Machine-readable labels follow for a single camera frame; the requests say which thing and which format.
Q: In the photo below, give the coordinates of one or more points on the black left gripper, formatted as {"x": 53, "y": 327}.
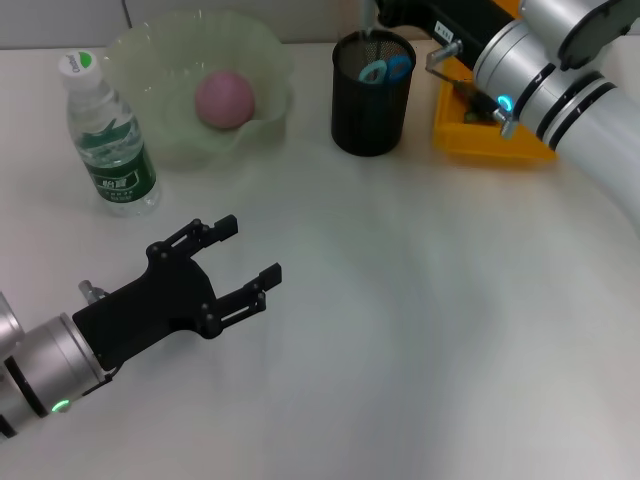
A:
{"x": 155, "y": 310}

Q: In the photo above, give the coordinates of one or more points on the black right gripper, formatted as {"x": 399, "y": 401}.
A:
{"x": 475, "y": 25}

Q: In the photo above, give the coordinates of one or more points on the grey clear pen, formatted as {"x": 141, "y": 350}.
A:
{"x": 366, "y": 17}

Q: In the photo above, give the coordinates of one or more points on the blue scissors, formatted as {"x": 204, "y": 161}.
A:
{"x": 397, "y": 67}

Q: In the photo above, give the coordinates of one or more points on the green plastic wrapper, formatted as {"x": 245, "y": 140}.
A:
{"x": 470, "y": 92}

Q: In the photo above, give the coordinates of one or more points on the pink peach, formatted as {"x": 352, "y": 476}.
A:
{"x": 225, "y": 100}

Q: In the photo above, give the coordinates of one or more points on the clear green-label water bottle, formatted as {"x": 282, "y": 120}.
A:
{"x": 115, "y": 150}

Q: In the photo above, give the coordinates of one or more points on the black mesh pen holder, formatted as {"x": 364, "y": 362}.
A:
{"x": 370, "y": 125}

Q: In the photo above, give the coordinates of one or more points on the translucent green fruit plate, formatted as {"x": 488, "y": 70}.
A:
{"x": 150, "y": 75}

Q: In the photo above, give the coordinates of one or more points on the yellow plastic bin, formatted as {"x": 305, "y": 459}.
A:
{"x": 475, "y": 140}

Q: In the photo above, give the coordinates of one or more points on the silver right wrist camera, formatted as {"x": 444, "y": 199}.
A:
{"x": 590, "y": 30}

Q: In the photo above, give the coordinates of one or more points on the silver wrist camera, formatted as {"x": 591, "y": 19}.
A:
{"x": 590, "y": 30}
{"x": 7, "y": 320}

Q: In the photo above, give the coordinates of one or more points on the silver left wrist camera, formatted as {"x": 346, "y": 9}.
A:
{"x": 7, "y": 320}

